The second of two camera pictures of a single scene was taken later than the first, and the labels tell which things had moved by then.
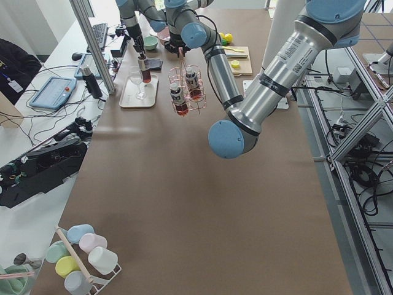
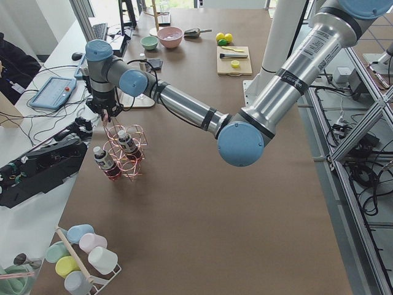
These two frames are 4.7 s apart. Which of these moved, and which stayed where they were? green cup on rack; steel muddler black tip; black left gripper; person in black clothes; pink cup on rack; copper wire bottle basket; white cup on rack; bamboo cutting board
Moved: copper wire bottle basket; black left gripper
Stayed: green cup on rack; person in black clothes; pink cup on rack; steel muddler black tip; white cup on rack; bamboo cutting board
